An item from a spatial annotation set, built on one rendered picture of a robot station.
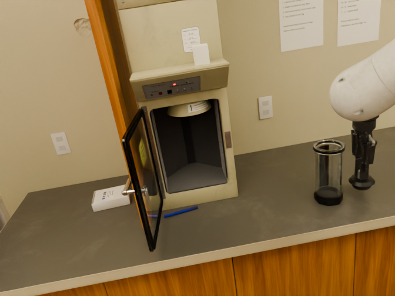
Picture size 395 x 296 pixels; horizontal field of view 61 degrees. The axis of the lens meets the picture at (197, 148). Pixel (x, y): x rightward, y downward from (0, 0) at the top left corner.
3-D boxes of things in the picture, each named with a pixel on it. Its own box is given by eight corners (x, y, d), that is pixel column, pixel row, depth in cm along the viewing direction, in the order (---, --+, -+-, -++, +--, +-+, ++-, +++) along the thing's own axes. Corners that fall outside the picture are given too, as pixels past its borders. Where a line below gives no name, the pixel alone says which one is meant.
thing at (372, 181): (343, 182, 133) (344, 167, 130) (366, 178, 133) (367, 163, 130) (355, 194, 124) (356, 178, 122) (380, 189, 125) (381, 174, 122)
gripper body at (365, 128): (347, 115, 121) (347, 139, 125) (360, 123, 114) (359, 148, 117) (367, 112, 122) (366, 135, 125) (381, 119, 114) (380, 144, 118)
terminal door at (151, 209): (163, 202, 135) (141, 106, 119) (153, 254, 107) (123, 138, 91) (161, 202, 135) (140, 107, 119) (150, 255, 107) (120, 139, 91)
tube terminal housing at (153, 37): (161, 182, 161) (124, 10, 131) (227, 170, 163) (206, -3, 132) (161, 211, 138) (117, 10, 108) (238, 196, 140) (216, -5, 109)
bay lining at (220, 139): (164, 167, 158) (150, 94, 144) (218, 157, 159) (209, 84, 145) (166, 193, 135) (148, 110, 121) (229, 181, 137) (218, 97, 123)
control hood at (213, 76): (137, 100, 120) (131, 72, 116) (226, 85, 121) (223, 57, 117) (135, 109, 109) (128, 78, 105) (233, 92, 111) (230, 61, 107)
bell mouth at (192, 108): (166, 107, 141) (164, 94, 139) (207, 100, 142) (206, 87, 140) (167, 120, 125) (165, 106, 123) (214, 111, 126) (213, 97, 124)
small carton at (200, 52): (194, 63, 114) (191, 45, 112) (208, 61, 114) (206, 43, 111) (194, 66, 109) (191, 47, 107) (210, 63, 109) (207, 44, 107)
